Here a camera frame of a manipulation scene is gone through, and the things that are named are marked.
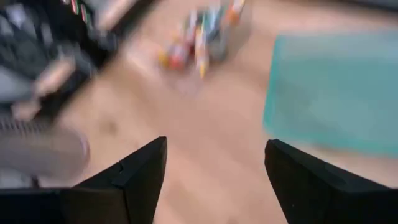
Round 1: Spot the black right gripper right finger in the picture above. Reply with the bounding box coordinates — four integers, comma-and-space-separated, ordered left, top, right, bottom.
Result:
264, 138, 398, 224

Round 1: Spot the teal plastic tray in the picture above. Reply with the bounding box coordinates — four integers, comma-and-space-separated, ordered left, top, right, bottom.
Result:
262, 29, 398, 158

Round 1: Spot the green paint bottle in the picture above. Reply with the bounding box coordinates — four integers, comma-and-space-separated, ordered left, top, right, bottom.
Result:
207, 9, 230, 62

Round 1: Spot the orange-red paint bottle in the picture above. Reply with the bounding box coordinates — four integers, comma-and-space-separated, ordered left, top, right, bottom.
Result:
169, 43, 189, 71

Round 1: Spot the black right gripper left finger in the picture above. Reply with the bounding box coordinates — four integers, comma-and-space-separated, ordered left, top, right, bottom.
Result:
58, 136, 168, 224

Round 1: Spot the clear plastic container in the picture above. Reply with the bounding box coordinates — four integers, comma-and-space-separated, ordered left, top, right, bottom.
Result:
152, 0, 257, 98

